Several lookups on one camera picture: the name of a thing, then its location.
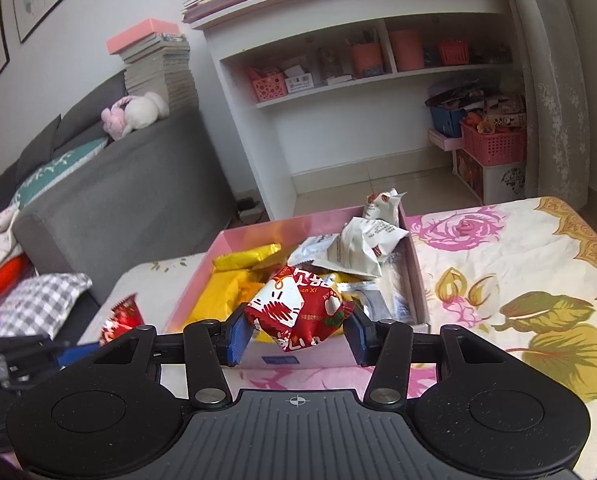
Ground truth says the orange yellow pastry packet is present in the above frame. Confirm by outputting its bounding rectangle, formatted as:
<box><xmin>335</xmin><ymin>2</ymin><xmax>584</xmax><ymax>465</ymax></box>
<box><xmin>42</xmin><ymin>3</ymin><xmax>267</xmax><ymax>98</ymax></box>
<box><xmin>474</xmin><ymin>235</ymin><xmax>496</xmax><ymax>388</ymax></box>
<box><xmin>186</xmin><ymin>269</ymin><xmax>271</xmax><ymax>324</ymax></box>

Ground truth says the small yellow snack packet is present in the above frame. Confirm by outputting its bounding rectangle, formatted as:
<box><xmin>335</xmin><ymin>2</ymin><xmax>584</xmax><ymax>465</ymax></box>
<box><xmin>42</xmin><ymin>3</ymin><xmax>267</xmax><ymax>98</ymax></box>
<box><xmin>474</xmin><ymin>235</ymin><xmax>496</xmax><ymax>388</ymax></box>
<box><xmin>213</xmin><ymin>243</ymin><xmax>282</xmax><ymax>272</ymax></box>

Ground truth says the red white snack packet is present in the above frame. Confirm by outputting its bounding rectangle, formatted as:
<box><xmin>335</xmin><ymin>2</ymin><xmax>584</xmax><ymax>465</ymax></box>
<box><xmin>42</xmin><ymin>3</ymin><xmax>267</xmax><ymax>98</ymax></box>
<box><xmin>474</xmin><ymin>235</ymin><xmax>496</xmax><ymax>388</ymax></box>
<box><xmin>244</xmin><ymin>266</ymin><xmax>355</xmax><ymax>352</ymax></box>

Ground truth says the white printed snack packet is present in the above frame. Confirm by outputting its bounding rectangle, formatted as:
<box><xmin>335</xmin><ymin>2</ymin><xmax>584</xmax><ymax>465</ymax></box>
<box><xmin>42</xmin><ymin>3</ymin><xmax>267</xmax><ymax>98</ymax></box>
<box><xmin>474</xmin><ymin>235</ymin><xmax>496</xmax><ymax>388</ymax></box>
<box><xmin>312</xmin><ymin>217</ymin><xmax>409</xmax><ymax>278</ymax></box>

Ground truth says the white monkey biscuit packet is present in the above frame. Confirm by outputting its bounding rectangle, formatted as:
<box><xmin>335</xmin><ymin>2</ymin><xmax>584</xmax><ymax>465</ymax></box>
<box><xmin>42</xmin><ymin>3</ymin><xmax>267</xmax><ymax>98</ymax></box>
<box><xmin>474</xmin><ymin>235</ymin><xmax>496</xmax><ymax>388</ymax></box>
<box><xmin>288</xmin><ymin>233</ymin><xmax>338</xmax><ymax>266</ymax></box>

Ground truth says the white green snack packet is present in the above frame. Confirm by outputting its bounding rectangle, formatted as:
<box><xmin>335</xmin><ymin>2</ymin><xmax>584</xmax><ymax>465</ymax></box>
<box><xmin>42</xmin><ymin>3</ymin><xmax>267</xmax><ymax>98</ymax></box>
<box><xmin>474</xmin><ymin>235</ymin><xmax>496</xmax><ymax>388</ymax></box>
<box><xmin>362</xmin><ymin>188</ymin><xmax>405</xmax><ymax>226</ymax></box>

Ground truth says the checkered grey cushion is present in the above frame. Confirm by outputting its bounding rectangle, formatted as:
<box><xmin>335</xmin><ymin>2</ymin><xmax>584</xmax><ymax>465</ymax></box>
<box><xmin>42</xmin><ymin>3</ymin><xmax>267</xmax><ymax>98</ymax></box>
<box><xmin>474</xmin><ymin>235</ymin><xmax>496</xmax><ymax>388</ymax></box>
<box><xmin>0</xmin><ymin>273</ymin><xmax>92</xmax><ymax>339</ymax></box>

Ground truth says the red snack packet left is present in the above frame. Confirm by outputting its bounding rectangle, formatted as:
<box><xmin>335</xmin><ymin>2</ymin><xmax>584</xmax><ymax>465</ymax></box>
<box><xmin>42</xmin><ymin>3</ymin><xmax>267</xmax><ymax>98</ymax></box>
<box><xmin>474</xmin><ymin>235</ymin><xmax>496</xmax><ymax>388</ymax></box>
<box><xmin>100</xmin><ymin>294</ymin><xmax>144</xmax><ymax>346</ymax></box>

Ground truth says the pink cardboard box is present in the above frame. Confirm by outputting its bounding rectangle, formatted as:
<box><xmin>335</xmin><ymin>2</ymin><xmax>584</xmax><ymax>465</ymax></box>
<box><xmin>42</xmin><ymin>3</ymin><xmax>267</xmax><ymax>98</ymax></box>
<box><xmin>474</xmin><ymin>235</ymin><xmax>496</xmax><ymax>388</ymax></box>
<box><xmin>163</xmin><ymin>202</ymin><xmax>432</xmax><ymax>371</ymax></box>

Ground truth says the floral tablecloth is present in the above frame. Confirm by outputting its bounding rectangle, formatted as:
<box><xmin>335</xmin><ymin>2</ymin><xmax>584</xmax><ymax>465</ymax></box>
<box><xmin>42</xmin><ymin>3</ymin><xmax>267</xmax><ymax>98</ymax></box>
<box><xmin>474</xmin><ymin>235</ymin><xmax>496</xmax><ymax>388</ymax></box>
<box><xmin>82</xmin><ymin>197</ymin><xmax>597</xmax><ymax>479</ymax></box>

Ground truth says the grey sofa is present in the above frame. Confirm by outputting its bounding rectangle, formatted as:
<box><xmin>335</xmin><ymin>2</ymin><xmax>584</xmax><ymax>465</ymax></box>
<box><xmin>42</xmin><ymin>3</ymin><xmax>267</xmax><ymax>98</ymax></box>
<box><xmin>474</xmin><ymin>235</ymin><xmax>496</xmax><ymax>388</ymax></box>
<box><xmin>0</xmin><ymin>69</ymin><xmax>238</xmax><ymax>340</ymax></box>

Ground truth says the teal cushion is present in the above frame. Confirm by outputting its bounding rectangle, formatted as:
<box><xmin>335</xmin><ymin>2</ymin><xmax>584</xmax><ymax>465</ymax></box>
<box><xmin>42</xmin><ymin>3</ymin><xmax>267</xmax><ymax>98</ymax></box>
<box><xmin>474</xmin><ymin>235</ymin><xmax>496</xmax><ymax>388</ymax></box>
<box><xmin>10</xmin><ymin>138</ymin><xmax>108</xmax><ymax>209</ymax></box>

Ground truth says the white storage box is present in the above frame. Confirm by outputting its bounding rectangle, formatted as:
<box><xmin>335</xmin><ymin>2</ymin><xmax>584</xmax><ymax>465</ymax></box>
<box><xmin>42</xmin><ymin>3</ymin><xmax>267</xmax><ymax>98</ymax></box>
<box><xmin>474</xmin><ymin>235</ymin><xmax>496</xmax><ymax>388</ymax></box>
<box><xmin>452</xmin><ymin>150</ymin><xmax>526</xmax><ymax>205</ymax></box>

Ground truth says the red plastic basket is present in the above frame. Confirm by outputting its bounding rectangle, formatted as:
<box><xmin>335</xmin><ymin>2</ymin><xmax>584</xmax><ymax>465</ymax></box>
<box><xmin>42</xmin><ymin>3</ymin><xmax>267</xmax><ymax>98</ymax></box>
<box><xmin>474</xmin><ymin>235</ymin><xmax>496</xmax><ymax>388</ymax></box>
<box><xmin>460</xmin><ymin>120</ymin><xmax>526</xmax><ymax>166</ymax></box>

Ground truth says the pink white plush toy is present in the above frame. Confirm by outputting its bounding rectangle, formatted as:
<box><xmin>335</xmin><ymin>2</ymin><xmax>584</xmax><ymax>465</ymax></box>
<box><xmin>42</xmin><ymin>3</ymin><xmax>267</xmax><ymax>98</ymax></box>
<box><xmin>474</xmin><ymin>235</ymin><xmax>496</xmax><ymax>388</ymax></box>
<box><xmin>101</xmin><ymin>91</ymin><xmax>169</xmax><ymax>141</ymax></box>

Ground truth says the beige curtain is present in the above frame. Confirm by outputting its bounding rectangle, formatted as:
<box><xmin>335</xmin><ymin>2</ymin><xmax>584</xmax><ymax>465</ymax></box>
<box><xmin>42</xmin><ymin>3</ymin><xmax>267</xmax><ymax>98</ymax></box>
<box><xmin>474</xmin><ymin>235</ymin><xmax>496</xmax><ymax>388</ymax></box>
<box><xmin>509</xmin><ymin>0</ymin><xmax>591</xmax><ymax>209</ymax></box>

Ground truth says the pink lattice basket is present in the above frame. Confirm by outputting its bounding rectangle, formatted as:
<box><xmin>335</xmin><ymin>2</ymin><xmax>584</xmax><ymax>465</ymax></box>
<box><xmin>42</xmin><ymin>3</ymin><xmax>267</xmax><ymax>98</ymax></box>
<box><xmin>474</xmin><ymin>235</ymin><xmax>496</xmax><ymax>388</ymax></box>
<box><xmin>251</xmin><ymin>73</ymin><xmax>288</xmax><ymax>103</ymax></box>

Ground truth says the white bookshelf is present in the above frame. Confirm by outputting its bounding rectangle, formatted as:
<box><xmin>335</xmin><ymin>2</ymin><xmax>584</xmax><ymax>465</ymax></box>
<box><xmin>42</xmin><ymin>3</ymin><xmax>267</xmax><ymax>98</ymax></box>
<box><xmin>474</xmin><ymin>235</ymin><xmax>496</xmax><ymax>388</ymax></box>
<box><xmin>193</xmin><ymin>0</ymin><xmax>516</xmax><ymax>220</ymax></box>

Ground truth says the orange pen holder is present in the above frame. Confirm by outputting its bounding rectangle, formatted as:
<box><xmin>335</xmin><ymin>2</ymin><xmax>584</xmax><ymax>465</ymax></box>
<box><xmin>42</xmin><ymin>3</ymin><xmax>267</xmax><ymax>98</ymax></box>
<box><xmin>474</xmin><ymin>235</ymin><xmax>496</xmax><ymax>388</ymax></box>
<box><xmin>350</xmin><ymin>42</ymin><xmax>384</xmax><ymax>78</ymax></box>

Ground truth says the stack of books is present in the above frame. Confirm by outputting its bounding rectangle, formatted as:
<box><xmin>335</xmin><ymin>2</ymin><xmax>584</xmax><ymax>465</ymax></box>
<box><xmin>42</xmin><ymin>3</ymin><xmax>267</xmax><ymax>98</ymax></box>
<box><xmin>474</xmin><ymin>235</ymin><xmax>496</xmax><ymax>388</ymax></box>
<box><xmin>106</xmin><ymin>18</ymin><xmax>199</xmax><ymax>110</ymax></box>

